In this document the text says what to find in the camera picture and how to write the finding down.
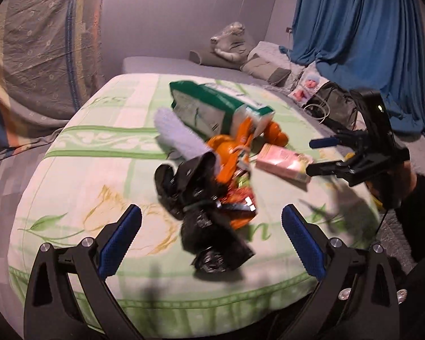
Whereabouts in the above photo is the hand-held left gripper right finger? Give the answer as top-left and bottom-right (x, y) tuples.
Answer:
(281, 203), (401, 340)

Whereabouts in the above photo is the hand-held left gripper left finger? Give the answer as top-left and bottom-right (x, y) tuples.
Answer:
(23, 204), (144, 340)

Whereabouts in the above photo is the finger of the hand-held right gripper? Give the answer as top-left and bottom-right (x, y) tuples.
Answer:
(305, 152), (377, 187)
(309, 129), (369, 157)

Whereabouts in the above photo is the pink cardboard box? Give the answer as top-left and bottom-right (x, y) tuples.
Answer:
(256, 144), (314, 185)

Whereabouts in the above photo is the orange peel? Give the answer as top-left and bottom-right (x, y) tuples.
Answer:
(258, 122), (290, 148)

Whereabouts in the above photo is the shiny orange snack wrapper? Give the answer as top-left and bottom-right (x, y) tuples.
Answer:
(218, 173), (258, 231)

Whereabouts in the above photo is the black plastic bag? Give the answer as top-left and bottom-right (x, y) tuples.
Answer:
(154, 152), (256, 274)

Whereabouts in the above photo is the orange plastic bag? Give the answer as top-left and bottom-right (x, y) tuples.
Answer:
(206, 117), (257, 185)

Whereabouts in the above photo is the white foam net sleeve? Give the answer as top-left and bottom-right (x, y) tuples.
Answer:
(154, 109), (222, 175)

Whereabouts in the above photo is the green and white carton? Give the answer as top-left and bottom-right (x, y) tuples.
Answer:
(169, 80), (275, 142)

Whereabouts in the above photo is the person's right forearm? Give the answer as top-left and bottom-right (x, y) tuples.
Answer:
(394, 165), (425, 264)

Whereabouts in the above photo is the baby picture box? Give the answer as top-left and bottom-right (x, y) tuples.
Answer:
(290, 69), (331, 106)

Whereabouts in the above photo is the green floral bed sheet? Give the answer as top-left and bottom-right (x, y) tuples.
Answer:
(7, 74), (382, 338)

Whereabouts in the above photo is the light grey fleece blanket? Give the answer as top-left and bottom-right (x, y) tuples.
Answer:
(248, 41), (326, 93)

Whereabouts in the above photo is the blue curtain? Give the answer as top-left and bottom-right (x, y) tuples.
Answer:
(290, 0), (425, 146)

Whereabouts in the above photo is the grey checkered carpet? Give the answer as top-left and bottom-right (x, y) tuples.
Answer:
(0, 141), (59, 293)

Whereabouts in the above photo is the plush tiger in plastic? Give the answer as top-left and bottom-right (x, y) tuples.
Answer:
(211, 22), (256, 62)

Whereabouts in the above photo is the striped grey hanging sheet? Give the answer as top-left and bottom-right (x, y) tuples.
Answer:
(0, 0), (109, 161)

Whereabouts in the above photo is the white cable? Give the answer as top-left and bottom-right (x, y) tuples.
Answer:
(304, 94), (332, 122)

